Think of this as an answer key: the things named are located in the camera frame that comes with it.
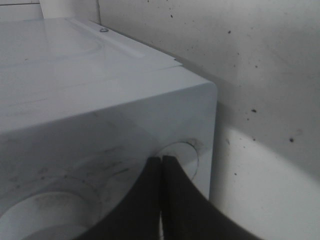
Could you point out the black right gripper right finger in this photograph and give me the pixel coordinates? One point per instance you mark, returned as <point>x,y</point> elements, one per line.
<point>187,215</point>

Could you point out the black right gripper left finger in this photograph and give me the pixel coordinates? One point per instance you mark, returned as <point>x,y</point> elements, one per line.
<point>137,216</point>

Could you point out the round white door button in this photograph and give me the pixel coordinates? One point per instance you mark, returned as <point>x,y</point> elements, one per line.
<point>186,155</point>

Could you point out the white timer knob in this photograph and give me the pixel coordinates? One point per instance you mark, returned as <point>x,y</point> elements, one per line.
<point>56,215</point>

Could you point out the white microwave oven body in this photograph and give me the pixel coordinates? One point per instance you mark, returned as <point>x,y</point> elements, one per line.
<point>83,107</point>

